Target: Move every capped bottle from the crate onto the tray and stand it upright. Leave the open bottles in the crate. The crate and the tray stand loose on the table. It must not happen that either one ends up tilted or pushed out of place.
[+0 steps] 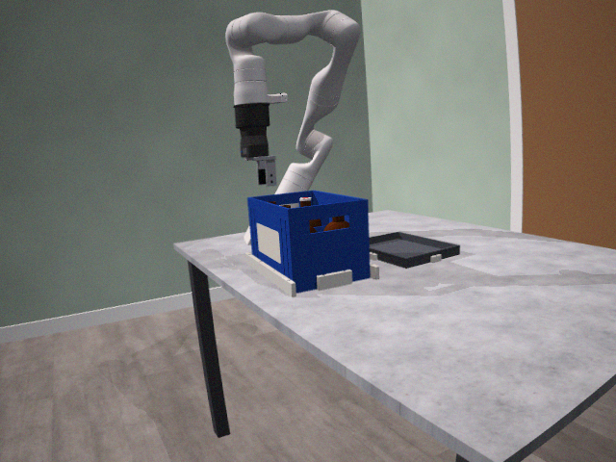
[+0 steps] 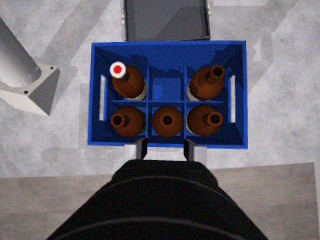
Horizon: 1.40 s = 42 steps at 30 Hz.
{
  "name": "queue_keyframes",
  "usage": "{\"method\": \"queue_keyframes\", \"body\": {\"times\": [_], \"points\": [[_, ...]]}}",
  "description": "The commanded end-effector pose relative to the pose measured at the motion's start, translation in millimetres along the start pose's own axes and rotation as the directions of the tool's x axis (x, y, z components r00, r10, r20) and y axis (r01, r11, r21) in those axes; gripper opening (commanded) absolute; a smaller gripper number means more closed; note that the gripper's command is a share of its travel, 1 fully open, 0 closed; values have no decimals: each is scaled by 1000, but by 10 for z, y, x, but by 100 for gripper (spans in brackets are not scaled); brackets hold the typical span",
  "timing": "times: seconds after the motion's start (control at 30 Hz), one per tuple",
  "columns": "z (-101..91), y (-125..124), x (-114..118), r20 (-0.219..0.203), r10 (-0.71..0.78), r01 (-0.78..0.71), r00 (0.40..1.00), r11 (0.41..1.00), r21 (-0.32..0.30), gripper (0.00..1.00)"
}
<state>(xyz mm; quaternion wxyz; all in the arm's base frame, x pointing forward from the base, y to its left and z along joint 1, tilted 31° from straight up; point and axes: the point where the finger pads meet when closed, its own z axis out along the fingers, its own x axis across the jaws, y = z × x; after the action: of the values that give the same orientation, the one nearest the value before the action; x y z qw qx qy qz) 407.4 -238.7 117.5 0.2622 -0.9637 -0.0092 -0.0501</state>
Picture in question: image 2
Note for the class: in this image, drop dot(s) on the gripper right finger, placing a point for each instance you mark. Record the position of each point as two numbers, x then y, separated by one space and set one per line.
194 152

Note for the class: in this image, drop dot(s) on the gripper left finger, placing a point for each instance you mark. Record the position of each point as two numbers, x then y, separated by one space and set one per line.
135 150

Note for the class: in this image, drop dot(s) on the blue bottle crate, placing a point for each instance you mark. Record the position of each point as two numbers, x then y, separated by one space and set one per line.
163 66

